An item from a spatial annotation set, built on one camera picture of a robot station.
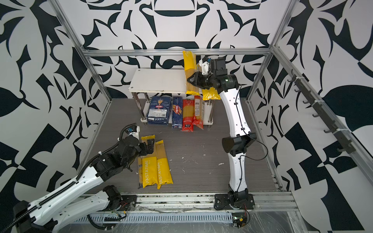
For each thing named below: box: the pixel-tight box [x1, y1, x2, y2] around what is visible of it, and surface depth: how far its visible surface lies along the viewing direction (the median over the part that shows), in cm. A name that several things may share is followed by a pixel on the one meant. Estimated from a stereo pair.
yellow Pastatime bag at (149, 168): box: [140, 134, 158, 189], surface depth 81 cm
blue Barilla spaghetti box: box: [171, 96, 184, 129], surface depth 101 cm
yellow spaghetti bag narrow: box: [182, 50, 201, 96], surface depth 78 cm
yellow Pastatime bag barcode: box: [202, 86, 221, 101], surface depth 74 cm
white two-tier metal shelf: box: [128, 68, 215, 132], surface depth 98 cm
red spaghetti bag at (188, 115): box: [181, 99, 195, 133], surface depth 101 cm
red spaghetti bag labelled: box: [192, 95, 204, 130], surface depth 99 cm
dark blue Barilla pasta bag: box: [147, 96, 172, 126], surface depth 98 cm
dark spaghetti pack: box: [137, 156, 144, 189], surface depth 82 cm
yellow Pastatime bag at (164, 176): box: [155, 139, 174, 190], surface depth 85 cm
